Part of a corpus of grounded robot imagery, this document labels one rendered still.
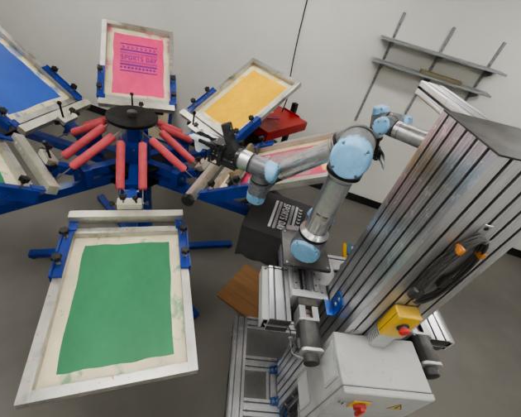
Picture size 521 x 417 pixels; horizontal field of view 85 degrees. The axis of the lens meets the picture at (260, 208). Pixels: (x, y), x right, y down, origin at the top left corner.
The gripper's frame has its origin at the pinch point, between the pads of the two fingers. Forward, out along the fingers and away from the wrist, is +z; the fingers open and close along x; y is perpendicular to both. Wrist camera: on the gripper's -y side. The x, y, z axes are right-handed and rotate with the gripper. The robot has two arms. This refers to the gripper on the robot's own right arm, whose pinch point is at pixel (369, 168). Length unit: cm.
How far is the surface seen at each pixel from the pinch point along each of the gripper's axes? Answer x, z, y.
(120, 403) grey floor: -133, 115, 109
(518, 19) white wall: 127, -52, -200
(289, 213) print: -47, 42, -5
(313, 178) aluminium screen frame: -28.4, -8.1, 29.1
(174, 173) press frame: -122, 9, 7
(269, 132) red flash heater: -79, 16, -87
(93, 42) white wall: -334, -49, -200
